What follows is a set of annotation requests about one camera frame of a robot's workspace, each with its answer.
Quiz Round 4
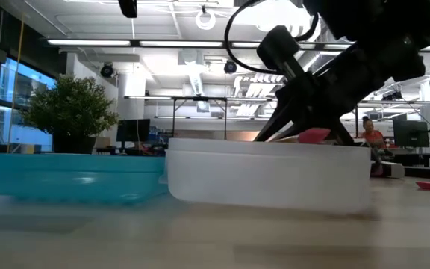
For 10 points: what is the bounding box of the black metal frame stand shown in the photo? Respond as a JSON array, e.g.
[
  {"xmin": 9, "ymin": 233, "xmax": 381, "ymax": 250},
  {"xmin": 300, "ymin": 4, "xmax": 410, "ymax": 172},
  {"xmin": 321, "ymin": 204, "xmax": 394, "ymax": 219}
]
[
  {"xmin": 172, "ymin": 96, "xmax": 228, "ymax": 142},
  {"xmin": 353, "ymin": 99, "xmax": 422, "ymax": 138}
]

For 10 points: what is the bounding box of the white ring ceiling lamp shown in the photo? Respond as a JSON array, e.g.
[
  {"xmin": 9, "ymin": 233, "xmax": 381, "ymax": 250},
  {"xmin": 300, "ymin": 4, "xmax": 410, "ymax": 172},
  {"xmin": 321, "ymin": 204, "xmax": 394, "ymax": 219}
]
[{"xmin": 195, "ymin": 7, "xmax": 216, "ymax": 31}]

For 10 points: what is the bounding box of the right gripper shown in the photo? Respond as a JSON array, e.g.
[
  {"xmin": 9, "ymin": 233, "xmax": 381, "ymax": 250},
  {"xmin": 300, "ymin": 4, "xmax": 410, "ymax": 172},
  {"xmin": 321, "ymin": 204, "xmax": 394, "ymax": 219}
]
[{"xmin": 254, "ymin": 25, "xmax": 397, "ymax": 146}]

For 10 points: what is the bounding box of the translucent blue plastic bin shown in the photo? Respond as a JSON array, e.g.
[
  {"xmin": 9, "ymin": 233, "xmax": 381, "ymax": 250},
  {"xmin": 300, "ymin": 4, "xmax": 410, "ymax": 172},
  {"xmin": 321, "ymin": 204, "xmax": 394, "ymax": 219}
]
[{"xmin": 0, "ymin": 152, "xmax": 169, "ymax": 205}]

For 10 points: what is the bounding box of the black overhead light beam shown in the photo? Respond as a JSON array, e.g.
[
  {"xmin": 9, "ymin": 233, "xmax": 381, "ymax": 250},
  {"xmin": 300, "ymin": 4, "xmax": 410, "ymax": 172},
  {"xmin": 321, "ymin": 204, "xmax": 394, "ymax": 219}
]
[{"xmin": 46, "ymin": 38, "xmax": 430, "ymax": 52}]

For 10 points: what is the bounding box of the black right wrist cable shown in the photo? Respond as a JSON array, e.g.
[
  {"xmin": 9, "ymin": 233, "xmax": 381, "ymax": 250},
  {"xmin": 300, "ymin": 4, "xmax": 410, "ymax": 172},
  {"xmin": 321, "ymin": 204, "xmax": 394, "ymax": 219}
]
[{"xmin": 224, "ymin": 0, "xmax": 320, "ymax": 75}]

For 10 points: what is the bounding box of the black computer monitor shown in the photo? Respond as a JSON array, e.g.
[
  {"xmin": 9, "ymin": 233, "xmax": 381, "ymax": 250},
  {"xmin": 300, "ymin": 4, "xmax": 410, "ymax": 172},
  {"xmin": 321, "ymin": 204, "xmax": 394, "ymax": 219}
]
[
  {"xmin": 393, "ymin": 119, "xmax": 430, "ymax": 148},
  {"xmin": 116, "ymin": 118, "xmax": 152, "ymax": 143}
]

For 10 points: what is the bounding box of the person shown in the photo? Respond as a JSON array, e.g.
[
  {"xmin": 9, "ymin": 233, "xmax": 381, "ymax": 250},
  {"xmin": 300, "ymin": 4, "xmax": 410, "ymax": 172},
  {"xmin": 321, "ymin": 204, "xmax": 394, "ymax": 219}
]
[{"xmin": 359, "ymin": 115, "xmax": 387, "ymax": 150}]

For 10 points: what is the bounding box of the green potted artificial plant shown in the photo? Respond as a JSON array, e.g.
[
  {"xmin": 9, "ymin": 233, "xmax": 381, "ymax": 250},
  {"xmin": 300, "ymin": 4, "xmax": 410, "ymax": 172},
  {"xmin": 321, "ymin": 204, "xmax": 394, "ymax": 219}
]
[{"xmin": 21, "ymin": 73, "xmax": 119, "ymax": 155}]

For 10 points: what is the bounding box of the pink white packet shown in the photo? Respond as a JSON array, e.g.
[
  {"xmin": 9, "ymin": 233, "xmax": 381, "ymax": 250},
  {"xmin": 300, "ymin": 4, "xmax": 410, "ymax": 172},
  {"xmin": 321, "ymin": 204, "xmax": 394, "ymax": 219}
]
[{"xmin": 370, "ymin": 160, "xmax": 405, "ymax": 179}]

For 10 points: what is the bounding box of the black ceiling spotlight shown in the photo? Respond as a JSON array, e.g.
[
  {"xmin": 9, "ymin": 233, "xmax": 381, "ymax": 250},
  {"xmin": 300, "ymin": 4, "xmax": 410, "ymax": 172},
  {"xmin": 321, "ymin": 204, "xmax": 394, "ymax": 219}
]
[
  {"xmin": 101, "ymin": 62, "xmax": 116, "ymax": 78},
  {"xmin": 223, "ymin": 59, "xmax": 238, "ymax": 75}
]

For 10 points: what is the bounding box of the clear plastic storage box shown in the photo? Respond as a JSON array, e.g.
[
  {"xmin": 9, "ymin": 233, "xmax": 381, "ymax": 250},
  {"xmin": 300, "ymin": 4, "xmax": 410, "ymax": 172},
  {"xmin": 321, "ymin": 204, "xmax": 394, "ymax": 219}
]
[{"xmin": 164, "ymin": 137, "xmax": 373, "ymax": 214}]

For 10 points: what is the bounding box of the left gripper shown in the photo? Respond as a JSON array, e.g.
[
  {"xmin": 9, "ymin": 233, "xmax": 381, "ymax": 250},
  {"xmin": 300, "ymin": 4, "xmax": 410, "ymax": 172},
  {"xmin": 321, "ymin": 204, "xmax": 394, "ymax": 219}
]
[{"xmin": 117, "ymin": 0, "xmax": 138, "ymax": 19}]

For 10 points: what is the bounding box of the pink marker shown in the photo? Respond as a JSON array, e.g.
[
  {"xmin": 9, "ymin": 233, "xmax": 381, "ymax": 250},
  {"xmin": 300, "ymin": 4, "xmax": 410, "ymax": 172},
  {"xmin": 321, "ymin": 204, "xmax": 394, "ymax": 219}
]
[{"xmin": 297, "ymin": 128, "xmax": 331, "ymax": 145}]

